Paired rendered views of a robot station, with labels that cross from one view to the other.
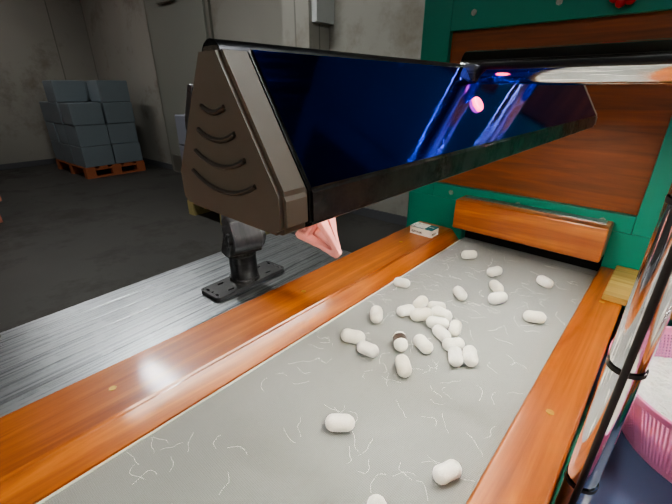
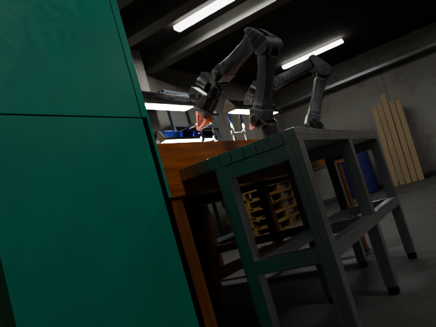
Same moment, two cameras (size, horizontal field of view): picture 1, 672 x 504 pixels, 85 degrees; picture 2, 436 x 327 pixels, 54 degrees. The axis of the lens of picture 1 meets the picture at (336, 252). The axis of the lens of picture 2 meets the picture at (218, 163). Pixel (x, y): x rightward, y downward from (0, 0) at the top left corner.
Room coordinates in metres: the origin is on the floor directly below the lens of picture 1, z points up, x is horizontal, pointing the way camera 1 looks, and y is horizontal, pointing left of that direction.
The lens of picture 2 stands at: (2.32, -0.24, 0.50)
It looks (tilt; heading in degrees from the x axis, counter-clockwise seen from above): 6 degrees up; 171
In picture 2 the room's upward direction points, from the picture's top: 16 degrees counter-clockwise
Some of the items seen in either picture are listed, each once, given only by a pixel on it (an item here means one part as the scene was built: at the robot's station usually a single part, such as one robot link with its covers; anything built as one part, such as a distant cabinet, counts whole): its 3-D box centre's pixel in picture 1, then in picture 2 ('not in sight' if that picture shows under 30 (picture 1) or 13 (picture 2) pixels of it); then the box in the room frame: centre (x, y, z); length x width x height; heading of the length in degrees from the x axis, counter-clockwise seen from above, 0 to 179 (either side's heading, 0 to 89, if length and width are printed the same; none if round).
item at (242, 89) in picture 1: (496, 109); (150, 98); (0.39, -0.16, 1.08); 0.62 x 0.08 x 0.07; 138
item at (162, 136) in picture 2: not in sight; (188, 135); (-0.70, 0.08, 1.08); 0.62 x 0.08 x 0.07; 138
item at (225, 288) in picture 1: (243, 266); (270, 136); (0.79, 0.22, 0.71); 0.20 x 0.07 x 0.08; 141
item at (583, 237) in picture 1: (524, 224); not in sight; (0.76, -0.41, 0.83); 0.30 x 0.06 x 0.07; 48
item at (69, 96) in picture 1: (90, 127); not in sight; (5.50, 3.47, 0.60); 1.15 x 0.77 x 1.19; 51
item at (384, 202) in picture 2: not in sight; (339, 222); (0.59, 0.45, 0.31); 1.20 x 0.29 x 0.63; 141
